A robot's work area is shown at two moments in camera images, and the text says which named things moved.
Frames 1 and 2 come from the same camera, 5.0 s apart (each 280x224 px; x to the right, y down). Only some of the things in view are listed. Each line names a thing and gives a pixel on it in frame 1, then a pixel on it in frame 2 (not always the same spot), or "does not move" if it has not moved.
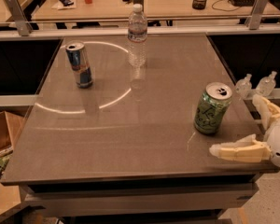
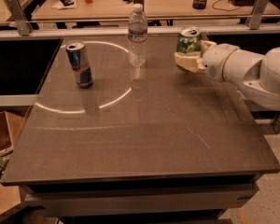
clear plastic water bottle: [137, 32] does not move
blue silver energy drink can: [78, 60] does not move
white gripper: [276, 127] to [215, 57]
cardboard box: [7, 122] does not move
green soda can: [212, 108] to [189, 40]
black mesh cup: [199, 2] does not move
